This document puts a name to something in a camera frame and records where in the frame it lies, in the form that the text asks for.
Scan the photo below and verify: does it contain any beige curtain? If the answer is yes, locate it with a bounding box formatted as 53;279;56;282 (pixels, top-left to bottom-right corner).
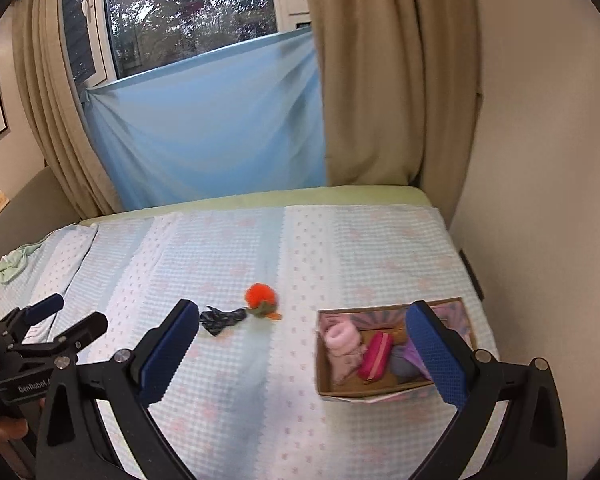
300;0;484;189
11;0;124;224

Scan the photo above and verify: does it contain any person's left hand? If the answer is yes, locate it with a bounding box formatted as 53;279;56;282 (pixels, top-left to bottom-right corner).
0;416;29;442

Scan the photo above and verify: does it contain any green bed sheet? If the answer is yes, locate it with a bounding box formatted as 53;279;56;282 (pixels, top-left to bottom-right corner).
77;185;439;227

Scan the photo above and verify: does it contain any dark patterned sock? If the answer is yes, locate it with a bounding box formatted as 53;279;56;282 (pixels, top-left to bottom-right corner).
200;308;248;337

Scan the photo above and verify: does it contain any orange pom-pom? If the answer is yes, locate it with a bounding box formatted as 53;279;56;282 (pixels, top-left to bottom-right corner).
245;283;284;321

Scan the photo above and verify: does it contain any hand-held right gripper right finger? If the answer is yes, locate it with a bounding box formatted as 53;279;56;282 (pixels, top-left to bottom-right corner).
405;300;568;480

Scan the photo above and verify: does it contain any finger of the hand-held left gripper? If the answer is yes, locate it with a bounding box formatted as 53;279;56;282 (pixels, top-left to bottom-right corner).
2;293;66;342
10;311;109;362

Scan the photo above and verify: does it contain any grey sock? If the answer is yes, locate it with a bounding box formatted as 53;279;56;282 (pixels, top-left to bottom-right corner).
390;351;427;382

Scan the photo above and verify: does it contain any beige pink cloth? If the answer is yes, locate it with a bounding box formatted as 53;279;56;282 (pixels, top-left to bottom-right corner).
327;350;366;387

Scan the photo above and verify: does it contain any light blue dotted pillow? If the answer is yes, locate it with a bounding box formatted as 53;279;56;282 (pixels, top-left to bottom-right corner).
0;224;99;341

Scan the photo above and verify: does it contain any mint green cloth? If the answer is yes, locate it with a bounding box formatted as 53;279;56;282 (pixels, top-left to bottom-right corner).
0;244;44;289

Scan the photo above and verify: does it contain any patterned cardboard box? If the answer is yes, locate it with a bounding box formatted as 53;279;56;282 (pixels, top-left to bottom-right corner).
314;297;479;406

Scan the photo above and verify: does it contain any purple plastic packet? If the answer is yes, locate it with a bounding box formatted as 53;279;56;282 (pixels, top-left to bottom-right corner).
395;337;429;367

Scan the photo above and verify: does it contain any red zip pouch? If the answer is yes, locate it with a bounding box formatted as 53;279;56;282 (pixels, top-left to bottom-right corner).
357;331;395;384

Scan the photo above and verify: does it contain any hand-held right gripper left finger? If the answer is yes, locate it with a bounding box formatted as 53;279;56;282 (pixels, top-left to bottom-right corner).
36;298;202;480

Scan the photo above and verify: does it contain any white framed window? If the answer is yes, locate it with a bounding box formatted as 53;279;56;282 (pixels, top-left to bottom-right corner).
62;0;314;92

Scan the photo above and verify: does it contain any grey upholstered headboard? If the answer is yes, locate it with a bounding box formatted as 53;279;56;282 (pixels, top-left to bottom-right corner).
0;166;82;281

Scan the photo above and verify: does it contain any pink sock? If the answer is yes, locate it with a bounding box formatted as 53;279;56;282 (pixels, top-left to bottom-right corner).
325;322;364;357

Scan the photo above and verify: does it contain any light blue hanging cloth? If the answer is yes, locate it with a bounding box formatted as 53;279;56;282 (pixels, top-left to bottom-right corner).
82;27;329;212

